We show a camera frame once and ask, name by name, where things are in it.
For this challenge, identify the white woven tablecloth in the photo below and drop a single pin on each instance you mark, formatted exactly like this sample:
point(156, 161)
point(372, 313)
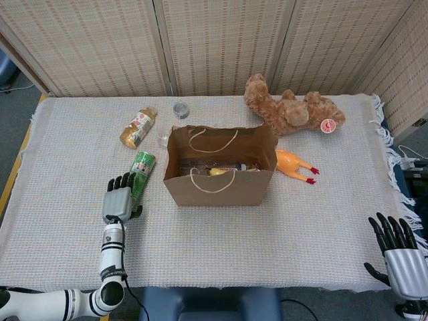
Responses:
point(267, 240)

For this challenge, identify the amber tea bottle with label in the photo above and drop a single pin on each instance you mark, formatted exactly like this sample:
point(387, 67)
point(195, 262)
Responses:
point(138, 128)

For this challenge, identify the green chips can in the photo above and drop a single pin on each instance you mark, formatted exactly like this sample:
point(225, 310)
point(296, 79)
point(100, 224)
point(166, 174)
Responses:
point(143, 167)

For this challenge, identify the brown paper shopping bag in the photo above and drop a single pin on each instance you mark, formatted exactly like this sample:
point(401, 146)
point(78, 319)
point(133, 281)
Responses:
point(220, 195)

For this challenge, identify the clear plastic water bottle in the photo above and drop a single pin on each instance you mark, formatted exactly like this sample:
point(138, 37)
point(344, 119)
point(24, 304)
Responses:
point(234, 166)

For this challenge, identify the yellow lemon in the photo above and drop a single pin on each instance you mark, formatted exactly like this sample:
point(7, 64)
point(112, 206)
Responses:
point(216, 172)

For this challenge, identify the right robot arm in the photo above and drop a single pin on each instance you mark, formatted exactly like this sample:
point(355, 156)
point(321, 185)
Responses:
point(414, 311)

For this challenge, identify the white power strip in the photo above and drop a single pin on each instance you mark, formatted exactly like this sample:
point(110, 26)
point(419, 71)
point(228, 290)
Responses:
point(409, 162)

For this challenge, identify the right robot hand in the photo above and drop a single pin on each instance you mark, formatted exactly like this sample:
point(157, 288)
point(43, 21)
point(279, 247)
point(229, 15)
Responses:
point(406, 271)

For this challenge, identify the brown teddy bear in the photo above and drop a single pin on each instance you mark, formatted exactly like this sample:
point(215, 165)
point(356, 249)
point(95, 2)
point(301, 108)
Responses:
point(287, 113)

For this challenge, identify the woven folding screen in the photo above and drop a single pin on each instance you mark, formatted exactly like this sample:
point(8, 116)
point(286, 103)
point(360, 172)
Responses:
point(217, 43)

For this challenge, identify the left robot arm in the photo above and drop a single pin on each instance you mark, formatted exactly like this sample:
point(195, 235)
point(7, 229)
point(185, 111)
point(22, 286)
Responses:
point(112, 254)

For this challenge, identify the orange rubber chicken toy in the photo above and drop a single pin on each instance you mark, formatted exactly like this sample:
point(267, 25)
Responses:
point(287, 162)

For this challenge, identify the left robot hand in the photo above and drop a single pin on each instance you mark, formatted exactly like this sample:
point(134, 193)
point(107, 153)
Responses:
point(117, 204)

